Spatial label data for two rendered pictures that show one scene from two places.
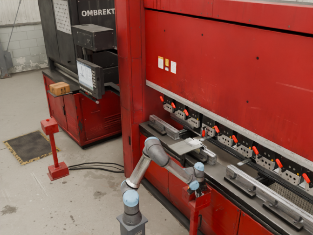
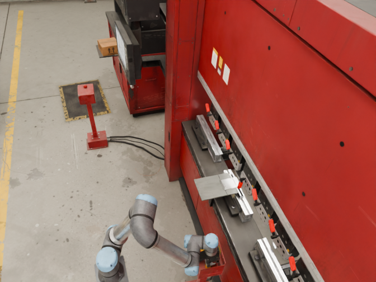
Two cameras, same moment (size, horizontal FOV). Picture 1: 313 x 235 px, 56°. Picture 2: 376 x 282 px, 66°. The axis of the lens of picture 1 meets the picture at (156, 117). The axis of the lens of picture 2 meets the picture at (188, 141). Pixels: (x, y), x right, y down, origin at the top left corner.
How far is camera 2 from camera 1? 1.21 m
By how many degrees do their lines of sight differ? 21
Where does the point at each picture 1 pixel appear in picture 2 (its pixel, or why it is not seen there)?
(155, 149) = (136, 225)
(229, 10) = (320, 27)
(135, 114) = (178, 110)
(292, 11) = not seen: outside the picture
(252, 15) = (360, 61)
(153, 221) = (173, 236)
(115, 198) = (143, 192)
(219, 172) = (247, 239)
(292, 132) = not seen: outside the picture
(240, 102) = (293, 186)
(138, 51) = (190, 30)
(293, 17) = not seen: outside the picture
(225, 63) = (289, 116)
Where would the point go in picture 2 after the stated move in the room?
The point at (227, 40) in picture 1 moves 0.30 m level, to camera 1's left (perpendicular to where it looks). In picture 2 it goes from (302, 79) to (226, 63)
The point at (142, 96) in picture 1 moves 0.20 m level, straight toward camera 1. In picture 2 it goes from (191, 90) to (184, 103)
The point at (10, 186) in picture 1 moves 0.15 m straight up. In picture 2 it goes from (46, 145) to (43, 136)
